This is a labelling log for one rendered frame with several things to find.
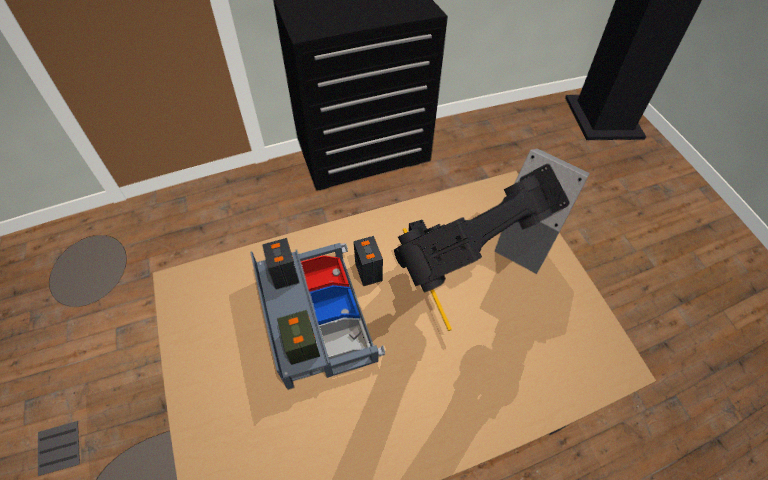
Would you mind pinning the grey metal bin rack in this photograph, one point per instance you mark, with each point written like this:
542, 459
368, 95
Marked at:
288, 300

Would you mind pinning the olive green case with orange latches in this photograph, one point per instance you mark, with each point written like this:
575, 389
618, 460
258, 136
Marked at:
298, 337

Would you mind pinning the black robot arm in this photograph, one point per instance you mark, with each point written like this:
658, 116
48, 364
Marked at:
418, 257

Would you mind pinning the blue open bin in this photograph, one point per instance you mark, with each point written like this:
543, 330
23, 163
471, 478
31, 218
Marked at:
331, 301

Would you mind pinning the yellow bar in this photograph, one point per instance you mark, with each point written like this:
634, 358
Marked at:
438, 304

